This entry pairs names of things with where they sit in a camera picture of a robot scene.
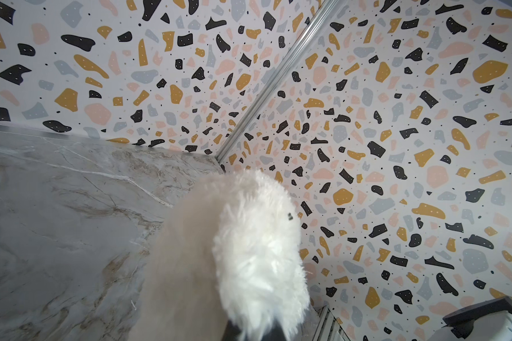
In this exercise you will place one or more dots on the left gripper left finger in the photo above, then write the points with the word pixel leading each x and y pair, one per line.
pixel 232 333

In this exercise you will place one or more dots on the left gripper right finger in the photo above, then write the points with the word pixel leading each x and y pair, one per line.
pixel 276 333

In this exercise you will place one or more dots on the white plush teddy bear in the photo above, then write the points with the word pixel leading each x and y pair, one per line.
pixel 229 251

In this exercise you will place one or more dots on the right aluminium corner post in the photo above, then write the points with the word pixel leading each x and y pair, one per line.
pixel 276 78

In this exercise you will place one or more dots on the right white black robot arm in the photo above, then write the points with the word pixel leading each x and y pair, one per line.
pixel 490 320

